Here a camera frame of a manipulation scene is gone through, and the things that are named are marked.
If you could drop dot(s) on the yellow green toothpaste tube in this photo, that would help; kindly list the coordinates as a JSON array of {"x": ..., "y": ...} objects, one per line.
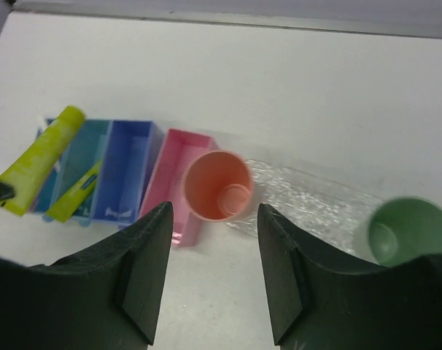
[
  {"x": 74, "y": 202},
  {"x": 28, "y": 173}
]

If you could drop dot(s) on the orange plastic cup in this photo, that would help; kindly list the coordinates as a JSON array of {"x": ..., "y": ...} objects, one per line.
[{"x": 218, "y": 186}]

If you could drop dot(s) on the clear textured oval tray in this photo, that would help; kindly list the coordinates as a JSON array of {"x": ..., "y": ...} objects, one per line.
[{"x": 328, "y": 210}]

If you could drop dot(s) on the pink drawer box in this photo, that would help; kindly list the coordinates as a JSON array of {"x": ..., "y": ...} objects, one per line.
[{"x": 179, "y": 150}]

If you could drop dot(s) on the aluminium frame rail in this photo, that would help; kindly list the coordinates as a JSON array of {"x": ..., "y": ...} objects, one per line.
[{"x": 395, "y": 18}]

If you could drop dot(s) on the purple drawer box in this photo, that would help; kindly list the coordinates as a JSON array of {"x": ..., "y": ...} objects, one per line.
[{"x": 129, "y": 158}]

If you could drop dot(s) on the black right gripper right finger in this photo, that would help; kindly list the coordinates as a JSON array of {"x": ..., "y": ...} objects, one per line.
[{"x": 320, "y": 297}]

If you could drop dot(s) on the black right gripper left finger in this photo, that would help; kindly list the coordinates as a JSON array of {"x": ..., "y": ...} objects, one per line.
[{"x": 106, "y": 296}]

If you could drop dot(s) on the green plastic cup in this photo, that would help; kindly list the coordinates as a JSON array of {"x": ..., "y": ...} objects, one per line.
[{"x": 398, "y": 231}]

